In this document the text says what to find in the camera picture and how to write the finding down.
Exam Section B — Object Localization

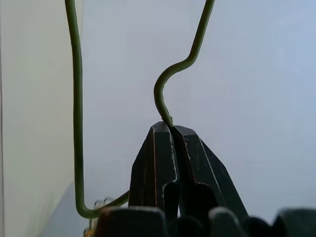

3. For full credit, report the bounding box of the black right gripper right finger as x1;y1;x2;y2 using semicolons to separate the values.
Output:
171;125;249;219

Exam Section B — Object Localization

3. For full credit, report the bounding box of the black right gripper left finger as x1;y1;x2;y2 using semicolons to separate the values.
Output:
127;121;180;216

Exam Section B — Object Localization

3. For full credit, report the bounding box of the green wire hanger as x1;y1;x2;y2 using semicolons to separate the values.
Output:
64;0;216;219

